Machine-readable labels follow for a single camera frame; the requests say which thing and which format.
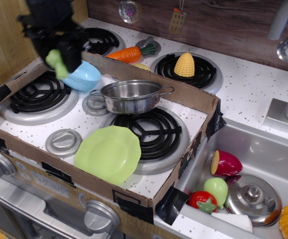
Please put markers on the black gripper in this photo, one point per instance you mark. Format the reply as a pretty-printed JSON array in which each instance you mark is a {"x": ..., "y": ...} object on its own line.
[{"x": 60, "y": 33}]

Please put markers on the green toy broccoli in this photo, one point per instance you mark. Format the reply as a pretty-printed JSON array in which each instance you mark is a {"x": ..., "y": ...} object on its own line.
[{"x": 54, "y": 60}]

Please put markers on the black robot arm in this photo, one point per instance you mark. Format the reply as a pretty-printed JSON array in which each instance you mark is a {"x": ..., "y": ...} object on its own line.
[{"x": 52, "y": 8}]

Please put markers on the silver metal pot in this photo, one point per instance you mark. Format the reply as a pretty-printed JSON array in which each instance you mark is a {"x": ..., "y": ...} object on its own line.
[{"x": 132, "y": 96}]

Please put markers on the silver metal pot lid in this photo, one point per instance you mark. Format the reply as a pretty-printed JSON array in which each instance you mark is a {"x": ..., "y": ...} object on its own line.
[{"x": 252, "y": 196}]

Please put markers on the back left stove burner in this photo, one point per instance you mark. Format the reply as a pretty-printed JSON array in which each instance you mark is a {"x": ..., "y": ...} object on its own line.
[{"x": 103, "y": 42}]

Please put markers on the stove burner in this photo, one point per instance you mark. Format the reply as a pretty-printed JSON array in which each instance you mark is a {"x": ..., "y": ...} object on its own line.
[
  {"x": 103, "y": 42},
  {"x": 42, "y": 101},
  {"x": 163, "y": 138},
  {"x": 207, "y": 77}
]

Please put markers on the light blue plastic bowl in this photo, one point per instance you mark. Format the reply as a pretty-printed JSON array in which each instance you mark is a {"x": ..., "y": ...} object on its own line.
[{"x": 84, "y": 78}]

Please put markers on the brown cardboard fence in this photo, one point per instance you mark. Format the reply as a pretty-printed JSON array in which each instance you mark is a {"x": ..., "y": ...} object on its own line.
[{"x": 132, "y": 203}]

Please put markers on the front left stove burner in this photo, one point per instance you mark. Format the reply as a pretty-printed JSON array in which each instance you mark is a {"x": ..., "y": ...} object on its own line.
[{"x": 42, "y": 101}]

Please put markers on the orange toy carrot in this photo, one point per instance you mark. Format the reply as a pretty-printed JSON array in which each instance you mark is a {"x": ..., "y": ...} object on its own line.
[{"x": 133, "y": 54}]

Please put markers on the silver stove knob middle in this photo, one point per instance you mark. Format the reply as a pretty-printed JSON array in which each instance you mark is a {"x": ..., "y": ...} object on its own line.
[{"x": 94, "y": 105}]

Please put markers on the hanging metal strainer spoon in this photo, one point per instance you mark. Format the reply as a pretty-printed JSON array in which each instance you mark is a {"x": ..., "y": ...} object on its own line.
[{"x": 130, "y": 11}]

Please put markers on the yellow toy lemon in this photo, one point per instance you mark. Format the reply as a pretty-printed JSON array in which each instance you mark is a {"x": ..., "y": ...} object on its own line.
[{"x": 142, "y": 66}]

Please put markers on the silver stove knob front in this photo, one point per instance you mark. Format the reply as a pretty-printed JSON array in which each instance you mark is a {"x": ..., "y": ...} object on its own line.
[{"x": 63, "y": 143}]

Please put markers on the light green plastic plate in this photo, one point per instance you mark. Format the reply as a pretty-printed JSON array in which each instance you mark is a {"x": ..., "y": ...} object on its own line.
[{"x": 111, "y": 153}]

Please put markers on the yellow toy corn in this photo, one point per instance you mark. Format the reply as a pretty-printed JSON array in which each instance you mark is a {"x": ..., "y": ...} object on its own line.
[{"x": 185, "y": 66}]

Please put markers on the front right stove burner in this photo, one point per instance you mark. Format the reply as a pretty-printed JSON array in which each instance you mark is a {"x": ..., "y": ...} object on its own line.
[{"x": 163, "y": 138}]

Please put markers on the back right stove burner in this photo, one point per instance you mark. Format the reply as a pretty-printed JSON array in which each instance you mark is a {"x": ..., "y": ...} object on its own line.
[{"x": 207, "y": 77}]

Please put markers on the silver oven knob right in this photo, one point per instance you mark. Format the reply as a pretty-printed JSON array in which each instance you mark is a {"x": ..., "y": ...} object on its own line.
[{"x": 100, "y": 218}]

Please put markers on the purple toy eggplant half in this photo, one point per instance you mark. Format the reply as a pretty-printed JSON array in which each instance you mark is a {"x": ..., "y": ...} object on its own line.
[{"x": 225, "y": 164}]

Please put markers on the red toy strawberry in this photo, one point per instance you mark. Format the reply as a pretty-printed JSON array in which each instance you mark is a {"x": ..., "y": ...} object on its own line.
[{"x": 203, "y": 201}]

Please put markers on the green toy pear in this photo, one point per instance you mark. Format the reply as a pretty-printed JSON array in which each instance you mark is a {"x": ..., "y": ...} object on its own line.
[{"x": 218, "y": 188}]

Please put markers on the silver sink basin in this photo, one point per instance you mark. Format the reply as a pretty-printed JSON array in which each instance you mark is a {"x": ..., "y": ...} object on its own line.
[{"x": 262, "y": 154}]

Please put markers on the silver faucet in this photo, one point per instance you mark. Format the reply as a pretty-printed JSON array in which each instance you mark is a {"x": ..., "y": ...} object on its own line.
[{"x": 277, "y": 114}]

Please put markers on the silver oven door handle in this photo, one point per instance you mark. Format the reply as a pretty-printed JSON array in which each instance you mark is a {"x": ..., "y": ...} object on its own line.
[{"x": 50, "y": 213}]

